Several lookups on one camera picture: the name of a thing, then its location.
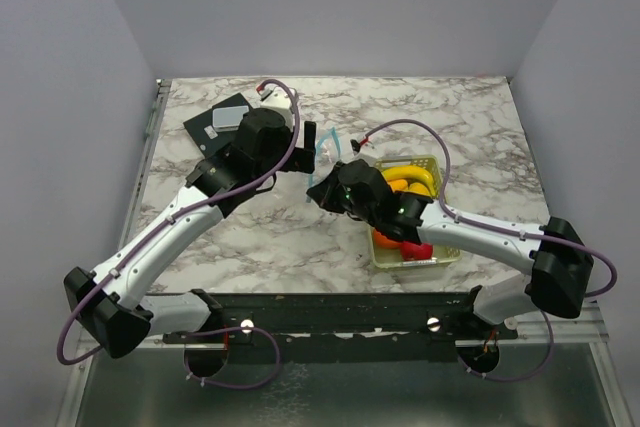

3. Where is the clear zip top bag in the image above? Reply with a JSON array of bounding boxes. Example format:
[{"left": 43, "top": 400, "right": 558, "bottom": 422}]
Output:
[{"left": 307, "top": 127, "right": 342, "bottom": 187}]

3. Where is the orange toy orange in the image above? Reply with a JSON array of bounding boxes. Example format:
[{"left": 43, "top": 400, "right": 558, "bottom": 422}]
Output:
[{"left": 372, "top": 229, "right": 401, "bottom": 250}]

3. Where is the red toy apple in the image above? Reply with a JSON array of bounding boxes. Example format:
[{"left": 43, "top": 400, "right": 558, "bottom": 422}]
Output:
[{"left": 399, "top": 242, "right": 433, "bottom": 262}]

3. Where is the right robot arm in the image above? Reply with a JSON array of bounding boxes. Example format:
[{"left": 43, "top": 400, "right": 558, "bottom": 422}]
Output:
[{"left": 307, "top": 160, "right": 594, "bottom": 338}]

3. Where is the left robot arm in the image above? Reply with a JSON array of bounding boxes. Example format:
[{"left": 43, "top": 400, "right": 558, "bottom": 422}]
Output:
[{"left": 64, "top": 108, "right": 316, "bottom": 359}]

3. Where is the small white device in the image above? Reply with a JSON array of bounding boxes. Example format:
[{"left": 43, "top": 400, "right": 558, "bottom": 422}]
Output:
[{"left": 212, "top": 105, "right": 250, "bottom": 133}]

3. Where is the orange yellow toy mango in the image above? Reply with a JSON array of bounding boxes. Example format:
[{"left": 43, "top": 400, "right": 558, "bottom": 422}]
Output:
[{"left": 387, "top": 179, "right": 409, "bottom": 192}]

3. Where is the yellow toy banana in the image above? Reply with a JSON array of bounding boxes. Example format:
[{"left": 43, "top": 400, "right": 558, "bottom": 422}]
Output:
[{"left": 382, "top": 165, "right": 436, "bottom": 197}]

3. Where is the black flat box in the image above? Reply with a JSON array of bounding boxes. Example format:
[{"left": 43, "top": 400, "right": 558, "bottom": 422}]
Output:
[{"left": 183, "top": 93, "right": 253, "bottom": 158}]

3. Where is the pale green plastic basket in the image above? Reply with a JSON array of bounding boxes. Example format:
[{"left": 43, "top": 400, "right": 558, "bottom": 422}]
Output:
[{"left": 369, "top": 155, "right": 462, "bottom": 270}]

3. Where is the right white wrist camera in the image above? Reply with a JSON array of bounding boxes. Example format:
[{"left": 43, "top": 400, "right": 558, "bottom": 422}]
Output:
[{"left": 350, "top": 137, "right": 375, "bottom": 156}]

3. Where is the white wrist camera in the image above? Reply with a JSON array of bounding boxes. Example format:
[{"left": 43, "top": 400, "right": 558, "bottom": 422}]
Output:
[
  {"left": 258, "top": 85, "right": 293, "bottom": 124},
  {"left": 350, "top": 137, "right": 375, "bottom": 156}
]

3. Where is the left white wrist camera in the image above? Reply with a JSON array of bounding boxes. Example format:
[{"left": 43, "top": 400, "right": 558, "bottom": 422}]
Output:
[{"left": 258, "top": 85, "right": 293, "bottom": 124}]

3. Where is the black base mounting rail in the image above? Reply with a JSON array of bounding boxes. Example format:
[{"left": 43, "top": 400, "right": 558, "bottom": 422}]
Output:
[{"left": 163, "top": 292, "right": 517, "bottom": 363}]

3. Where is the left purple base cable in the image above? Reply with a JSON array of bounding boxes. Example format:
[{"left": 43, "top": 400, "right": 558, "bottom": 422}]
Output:
[{"left": 184, "top": 326, "right": 282, "bottom": 391}]

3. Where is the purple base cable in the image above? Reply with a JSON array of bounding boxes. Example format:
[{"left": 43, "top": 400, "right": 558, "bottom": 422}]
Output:
[
  {"left": 184, "top": 326, "right": 282, "bottom": 391},
  {"left": 464, "top": 310, "right": 555, "bottom": 383}
]

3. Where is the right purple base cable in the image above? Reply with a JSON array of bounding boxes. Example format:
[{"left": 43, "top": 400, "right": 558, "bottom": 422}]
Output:
[{"left": 464, "top": 310, "right": 555, "bottom": 383}]

